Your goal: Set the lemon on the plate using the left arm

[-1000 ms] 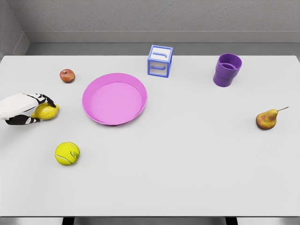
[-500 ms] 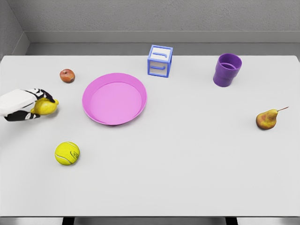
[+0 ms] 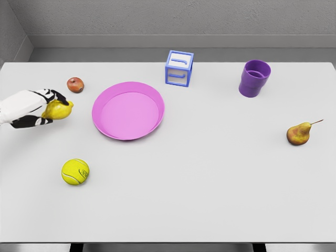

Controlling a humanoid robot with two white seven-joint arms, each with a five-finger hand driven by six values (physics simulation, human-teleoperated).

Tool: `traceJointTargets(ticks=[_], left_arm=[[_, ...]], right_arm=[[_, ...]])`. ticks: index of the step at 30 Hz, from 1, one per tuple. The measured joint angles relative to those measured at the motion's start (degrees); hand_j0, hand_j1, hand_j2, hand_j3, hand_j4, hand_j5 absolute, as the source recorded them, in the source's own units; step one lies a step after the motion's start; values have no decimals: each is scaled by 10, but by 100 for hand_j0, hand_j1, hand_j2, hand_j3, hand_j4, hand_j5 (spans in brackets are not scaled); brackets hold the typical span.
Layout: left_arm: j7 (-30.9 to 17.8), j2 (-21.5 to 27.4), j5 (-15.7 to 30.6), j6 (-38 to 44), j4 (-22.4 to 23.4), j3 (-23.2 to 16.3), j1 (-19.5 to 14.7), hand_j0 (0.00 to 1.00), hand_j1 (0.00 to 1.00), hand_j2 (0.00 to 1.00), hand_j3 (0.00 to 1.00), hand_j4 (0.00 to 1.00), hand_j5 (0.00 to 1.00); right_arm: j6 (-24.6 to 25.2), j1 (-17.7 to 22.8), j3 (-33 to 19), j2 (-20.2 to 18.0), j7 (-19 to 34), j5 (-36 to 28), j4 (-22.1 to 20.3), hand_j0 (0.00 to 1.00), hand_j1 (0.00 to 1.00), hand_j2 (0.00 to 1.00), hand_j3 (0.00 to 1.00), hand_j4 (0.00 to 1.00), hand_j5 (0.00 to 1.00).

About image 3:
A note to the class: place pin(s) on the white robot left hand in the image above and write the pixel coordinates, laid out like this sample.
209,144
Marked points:
21,105

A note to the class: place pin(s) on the yellow lemon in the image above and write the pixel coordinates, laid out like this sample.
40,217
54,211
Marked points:
58,109

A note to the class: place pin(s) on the pink plate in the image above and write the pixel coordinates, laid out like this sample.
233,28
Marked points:
128,111

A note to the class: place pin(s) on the red apple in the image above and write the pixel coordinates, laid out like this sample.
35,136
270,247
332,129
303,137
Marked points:
75,85

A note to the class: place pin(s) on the yellow tennis ball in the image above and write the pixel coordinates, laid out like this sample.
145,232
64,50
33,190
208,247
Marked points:
75,172

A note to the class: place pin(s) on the blue and white letter block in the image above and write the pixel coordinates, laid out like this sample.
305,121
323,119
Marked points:
179,68

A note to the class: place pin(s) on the purple cup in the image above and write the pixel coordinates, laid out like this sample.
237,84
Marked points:
254,78

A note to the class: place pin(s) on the brown yellow pear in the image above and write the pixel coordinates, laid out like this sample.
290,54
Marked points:
299,134

